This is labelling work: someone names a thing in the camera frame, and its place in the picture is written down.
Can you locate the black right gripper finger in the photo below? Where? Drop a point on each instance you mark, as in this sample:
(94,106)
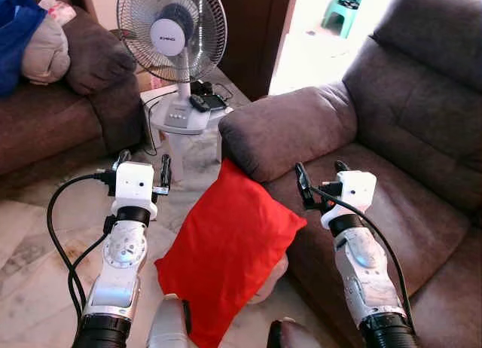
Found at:
(304,186)
(342,166)

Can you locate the blue cloth bag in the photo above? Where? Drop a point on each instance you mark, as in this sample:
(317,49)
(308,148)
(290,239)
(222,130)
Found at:
(15,32)

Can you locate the black power adapter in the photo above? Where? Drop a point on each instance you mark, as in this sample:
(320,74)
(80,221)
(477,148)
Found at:
(215,92)

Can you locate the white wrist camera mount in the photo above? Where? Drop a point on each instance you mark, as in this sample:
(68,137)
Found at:
(134,186)
(354,193)

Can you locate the dark wooden door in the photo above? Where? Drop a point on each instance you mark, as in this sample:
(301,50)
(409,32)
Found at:
(252,32)

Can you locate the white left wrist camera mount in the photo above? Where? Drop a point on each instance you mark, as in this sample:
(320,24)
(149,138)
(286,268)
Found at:
(134,186)

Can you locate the beige pillow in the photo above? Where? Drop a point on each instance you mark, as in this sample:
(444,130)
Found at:
(47,54)

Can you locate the long brown fabric sofa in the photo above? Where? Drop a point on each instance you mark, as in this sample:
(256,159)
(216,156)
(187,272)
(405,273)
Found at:
(45,129)

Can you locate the black remote control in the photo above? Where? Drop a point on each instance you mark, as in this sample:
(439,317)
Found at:
(199,103)

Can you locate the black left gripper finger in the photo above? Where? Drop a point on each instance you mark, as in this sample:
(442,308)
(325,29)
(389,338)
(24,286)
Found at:
(166,171)
(123,160)

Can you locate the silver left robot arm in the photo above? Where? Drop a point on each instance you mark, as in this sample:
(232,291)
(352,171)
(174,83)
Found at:
(120,273)

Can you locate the silver right robot leg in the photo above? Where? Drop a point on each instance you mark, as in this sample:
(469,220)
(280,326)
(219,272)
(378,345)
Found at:
(290,334)

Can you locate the brown two-seat sofa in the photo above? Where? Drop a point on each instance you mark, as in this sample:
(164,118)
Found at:
(392,99)

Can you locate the white table fan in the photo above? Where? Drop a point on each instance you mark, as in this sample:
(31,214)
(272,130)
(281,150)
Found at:
(175,32)

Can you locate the white red plastic packet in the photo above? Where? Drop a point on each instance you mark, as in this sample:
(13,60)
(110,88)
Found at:
(56,9)

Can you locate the green plastic stool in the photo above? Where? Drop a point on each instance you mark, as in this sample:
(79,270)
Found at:
(343,13)

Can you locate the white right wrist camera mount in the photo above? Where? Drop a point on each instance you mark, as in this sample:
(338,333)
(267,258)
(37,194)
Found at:
(354,193)

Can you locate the pale pink pillow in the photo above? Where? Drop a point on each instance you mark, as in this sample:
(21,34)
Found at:
(271,280)

